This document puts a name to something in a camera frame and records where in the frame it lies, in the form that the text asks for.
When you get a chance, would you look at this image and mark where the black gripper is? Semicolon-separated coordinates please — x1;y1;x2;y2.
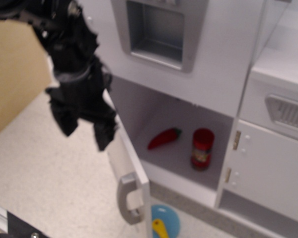
45;72;116;151

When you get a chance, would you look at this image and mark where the white fridge door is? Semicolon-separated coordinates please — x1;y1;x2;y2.
103;89;153;238

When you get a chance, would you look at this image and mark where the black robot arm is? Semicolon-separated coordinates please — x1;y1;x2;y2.
0;0;116;151

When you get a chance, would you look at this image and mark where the white toy fridge cabinet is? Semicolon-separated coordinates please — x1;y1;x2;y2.
75;0;266;208

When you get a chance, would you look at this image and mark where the red toy chili pepper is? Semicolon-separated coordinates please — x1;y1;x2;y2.
147;127;182;150

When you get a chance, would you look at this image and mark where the light plywood panel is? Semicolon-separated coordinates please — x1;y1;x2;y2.
0;20;51;132

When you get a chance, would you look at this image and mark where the red lid spice jar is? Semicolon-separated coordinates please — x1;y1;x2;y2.
190;128;215;170

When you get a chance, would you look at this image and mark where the light blue plate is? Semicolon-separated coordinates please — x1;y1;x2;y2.
151;204;180;238

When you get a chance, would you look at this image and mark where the lower brass cabinet hinge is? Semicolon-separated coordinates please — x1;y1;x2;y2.
224;167;231;183

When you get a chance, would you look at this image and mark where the brass cabinet hinge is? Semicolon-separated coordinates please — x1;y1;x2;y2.
224;167;231;183
233;130;241;150

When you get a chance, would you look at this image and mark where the upper brass cabinet hinge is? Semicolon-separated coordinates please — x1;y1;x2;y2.
233;130;241;150

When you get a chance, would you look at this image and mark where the white toy oven cabinet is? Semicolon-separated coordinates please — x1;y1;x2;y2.
216;0;298;238

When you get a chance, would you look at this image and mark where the grey oven vent panel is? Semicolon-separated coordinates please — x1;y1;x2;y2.
265;94;298;131

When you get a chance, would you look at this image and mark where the grey fridge door handle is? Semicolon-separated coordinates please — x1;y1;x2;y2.
116;173;143;225

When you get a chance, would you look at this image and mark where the yellow toy utensil handle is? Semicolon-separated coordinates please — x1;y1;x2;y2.
152;219;169;238

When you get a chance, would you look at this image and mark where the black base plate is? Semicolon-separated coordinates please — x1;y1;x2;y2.
7;211;48;238

